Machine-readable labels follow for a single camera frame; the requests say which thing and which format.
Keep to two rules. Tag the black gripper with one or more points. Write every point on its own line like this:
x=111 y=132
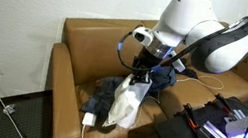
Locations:
x=147 y=61

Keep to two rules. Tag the black garment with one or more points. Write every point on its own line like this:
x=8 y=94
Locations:
x=192 y=73

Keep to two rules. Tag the white cloth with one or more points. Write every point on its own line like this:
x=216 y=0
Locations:
x=125 y=103

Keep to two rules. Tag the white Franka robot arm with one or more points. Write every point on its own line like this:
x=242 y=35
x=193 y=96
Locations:
x=187 y=15

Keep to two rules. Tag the black clamp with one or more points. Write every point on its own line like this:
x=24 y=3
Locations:
x=224 y=102

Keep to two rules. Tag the white charger adapter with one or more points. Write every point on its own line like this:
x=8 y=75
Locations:
x=88 y=119

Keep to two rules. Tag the brown leather couch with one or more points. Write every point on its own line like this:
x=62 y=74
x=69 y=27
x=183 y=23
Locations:
x=93 y=47

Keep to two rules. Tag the dark blue jeans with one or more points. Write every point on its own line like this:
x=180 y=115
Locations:
x=102 y=96

